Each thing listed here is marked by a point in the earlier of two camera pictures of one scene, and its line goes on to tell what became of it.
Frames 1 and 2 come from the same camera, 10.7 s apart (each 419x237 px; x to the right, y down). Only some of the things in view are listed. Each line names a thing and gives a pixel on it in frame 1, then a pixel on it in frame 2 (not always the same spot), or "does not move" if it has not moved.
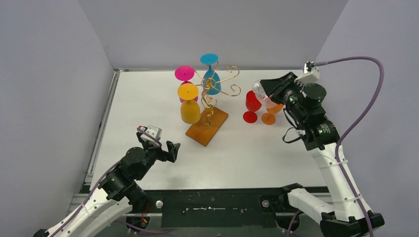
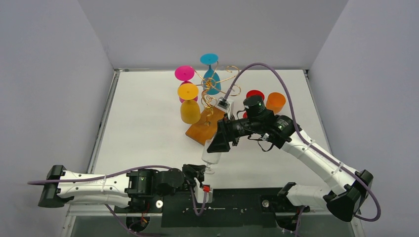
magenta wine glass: (185, 73) does not move
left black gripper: (166, 152) → (190, 173)
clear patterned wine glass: (258, 89) → (210, 158)
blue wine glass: (211, 81) does not move
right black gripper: (275, 87) → (221, 141)
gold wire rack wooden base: (211, 118) does not move
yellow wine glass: (189, 108) does not move
